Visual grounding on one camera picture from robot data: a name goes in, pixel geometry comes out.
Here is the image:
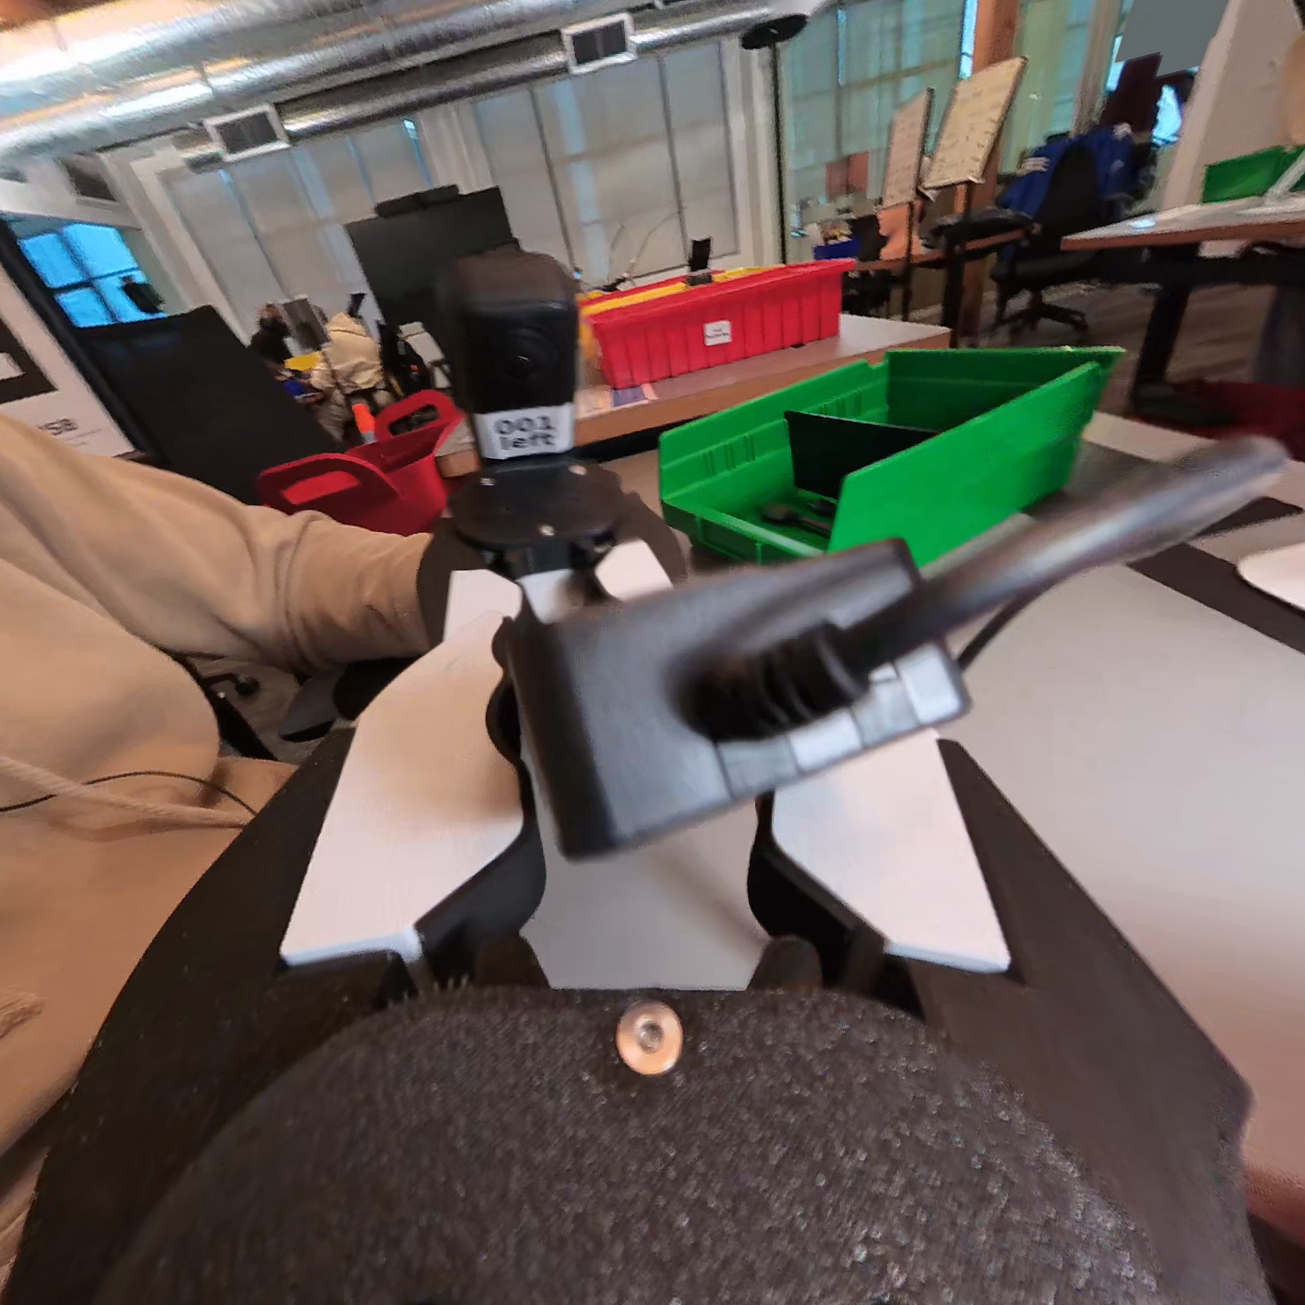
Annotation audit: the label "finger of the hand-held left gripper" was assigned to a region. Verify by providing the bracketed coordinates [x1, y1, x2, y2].
[443, 569, 525, 656]
[593, 538, 679, 605]

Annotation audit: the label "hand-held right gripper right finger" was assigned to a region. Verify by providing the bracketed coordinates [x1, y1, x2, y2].
[747, 729, 1013, 975]

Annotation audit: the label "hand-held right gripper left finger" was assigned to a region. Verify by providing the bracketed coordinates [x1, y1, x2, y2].
[278, 613, 548, 969]

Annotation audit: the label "grey usb hub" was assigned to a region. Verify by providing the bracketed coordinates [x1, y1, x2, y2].
[492, 437, 1294, 860]

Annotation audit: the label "green plastic bin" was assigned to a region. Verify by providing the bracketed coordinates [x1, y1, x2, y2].
[657, 347, 1126, 568]

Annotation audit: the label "red slatted crate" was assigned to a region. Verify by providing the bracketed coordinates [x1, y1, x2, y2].
[586, 260, 856, 389]

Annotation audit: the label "black bin divider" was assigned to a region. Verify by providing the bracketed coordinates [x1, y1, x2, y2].
[784, 411, 940, 501]

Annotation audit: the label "person's beige hoodie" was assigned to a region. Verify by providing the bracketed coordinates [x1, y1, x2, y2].
[0, 562, 297, 1247]

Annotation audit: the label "black floor lamp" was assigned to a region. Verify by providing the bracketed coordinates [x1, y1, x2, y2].
[739, 13, 811, 268]

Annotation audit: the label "text board on stand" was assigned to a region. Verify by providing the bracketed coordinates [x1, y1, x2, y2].
[881, 91, 934, 210]
[923, 57, 1028, 190]

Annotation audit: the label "black white marker sign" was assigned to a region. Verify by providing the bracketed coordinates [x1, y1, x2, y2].
[0, 307, 133, 461]

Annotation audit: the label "small green bin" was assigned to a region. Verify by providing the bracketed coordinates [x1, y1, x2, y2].
[1201, 147, 1305, 204]

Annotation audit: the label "black earphone wire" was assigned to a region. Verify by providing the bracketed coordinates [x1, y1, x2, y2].
[0, 770, 256, 818]

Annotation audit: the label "silver duct pipes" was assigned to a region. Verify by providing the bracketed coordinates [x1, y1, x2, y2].
[0, 0, 817, 165]

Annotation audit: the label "wooden post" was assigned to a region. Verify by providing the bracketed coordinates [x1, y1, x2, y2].
[958, 0, 1022, 338]

